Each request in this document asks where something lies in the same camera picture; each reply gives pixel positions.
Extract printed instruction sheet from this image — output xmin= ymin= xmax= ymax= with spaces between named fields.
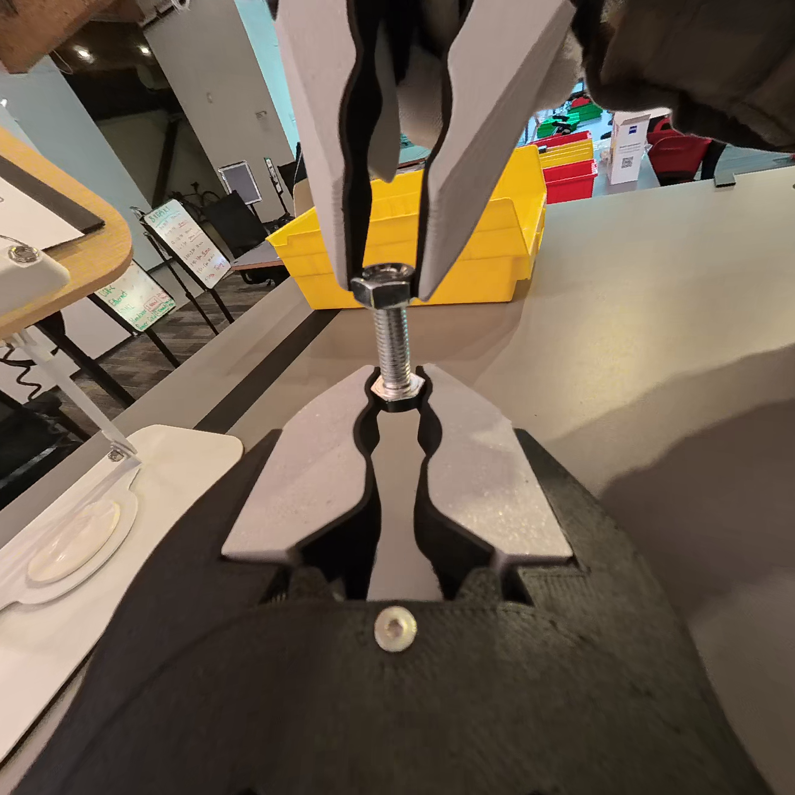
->
xmin=0 ymin=174 xmax=88 ymax=255

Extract stacked coloured plastic trays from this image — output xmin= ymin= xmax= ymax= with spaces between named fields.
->
xmin=535 ymin=131 xmax=598 ymax=205

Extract wooden document stand white base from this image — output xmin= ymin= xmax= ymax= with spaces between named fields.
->
xmin=0 ymin=125 xmax=243 ymax=759

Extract black backing board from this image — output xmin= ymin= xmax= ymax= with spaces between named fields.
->
xmin=0 ymin=156 xmax=106 ymax=233

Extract yellow plastic bin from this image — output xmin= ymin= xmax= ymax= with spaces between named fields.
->
xmin=267 ymin=147 xmax=547 ymax=311

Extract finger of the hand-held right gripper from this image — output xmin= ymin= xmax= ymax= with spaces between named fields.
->
xmin=417 ymin=0 xmax=578 ymax=303
xmin=276 ymin=0 xmax=405 ymax=280

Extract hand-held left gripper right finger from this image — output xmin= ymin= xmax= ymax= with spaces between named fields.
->
xmin=413 ymin=363 xmax=573 ymax=597

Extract person's right hand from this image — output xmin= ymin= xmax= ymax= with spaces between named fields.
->
xmin=398 ymin=0 xmax=473 ymax=160

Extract silver hex nut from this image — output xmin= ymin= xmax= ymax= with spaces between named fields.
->
xmin=372 ymin=377 xmax=429 ymax=407

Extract white carton box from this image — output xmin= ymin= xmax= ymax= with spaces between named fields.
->
xmin=609 ymin=112 xmax=650 ymax=185

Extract white paper floor sign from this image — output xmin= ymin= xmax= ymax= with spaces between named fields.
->
xmin=143 ymin=199 xmax=233 ymax=289

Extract black coiled cable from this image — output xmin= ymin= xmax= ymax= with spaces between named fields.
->
xmin=0 ymin=346 xmax=47 ymax=401

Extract silver hex bolt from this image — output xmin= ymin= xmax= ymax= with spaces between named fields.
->
xmin=349 ymin=264 xmax=413 ymax=396

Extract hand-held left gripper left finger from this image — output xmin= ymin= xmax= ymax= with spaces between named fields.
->
xmin=222 ymin=363 xmax=383 ymax=600

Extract person's right forearm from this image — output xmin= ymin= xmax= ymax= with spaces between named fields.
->
xmin=578 ymin=0 xmax=795 ymax=152

